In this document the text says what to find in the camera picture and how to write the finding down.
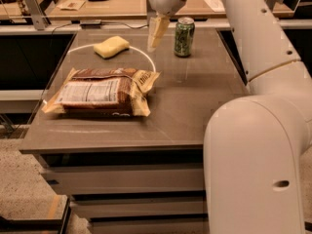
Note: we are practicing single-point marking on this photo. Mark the small paper note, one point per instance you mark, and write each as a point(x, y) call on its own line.
point(71, 5)

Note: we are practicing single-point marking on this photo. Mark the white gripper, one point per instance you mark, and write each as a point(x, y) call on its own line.
point(159, 23)

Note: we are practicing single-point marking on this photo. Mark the grey metal bracket left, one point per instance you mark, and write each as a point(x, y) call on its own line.
point(36, 14)

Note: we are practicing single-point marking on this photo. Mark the grey drawer cabinet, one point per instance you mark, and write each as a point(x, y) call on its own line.
point(138, 175)

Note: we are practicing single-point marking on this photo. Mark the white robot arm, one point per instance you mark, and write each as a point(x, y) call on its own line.
point(253, 144)

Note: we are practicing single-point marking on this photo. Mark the white paper sheet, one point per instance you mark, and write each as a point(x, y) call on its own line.
point(215, 5)

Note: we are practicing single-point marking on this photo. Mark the green soda can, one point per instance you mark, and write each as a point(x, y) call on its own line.
point(184, 32)

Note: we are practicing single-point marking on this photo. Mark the yellow sponge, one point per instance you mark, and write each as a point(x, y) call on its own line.
point(111, 47)

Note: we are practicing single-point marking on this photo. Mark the brown chip bag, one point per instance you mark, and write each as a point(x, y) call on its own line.
point(116, 92)

